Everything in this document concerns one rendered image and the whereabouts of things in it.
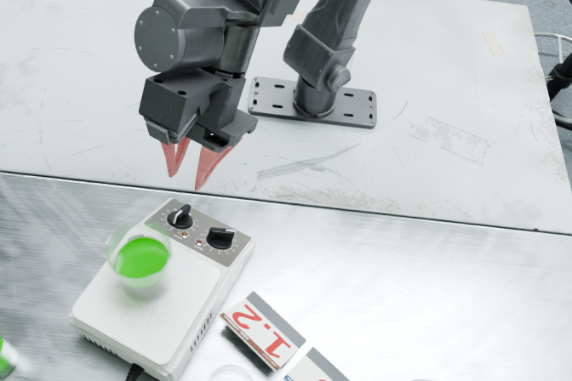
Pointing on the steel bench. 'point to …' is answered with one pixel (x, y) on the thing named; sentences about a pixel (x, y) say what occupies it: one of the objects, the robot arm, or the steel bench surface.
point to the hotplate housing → (172, 371)
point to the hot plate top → (185, 316)
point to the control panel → (203, 223)
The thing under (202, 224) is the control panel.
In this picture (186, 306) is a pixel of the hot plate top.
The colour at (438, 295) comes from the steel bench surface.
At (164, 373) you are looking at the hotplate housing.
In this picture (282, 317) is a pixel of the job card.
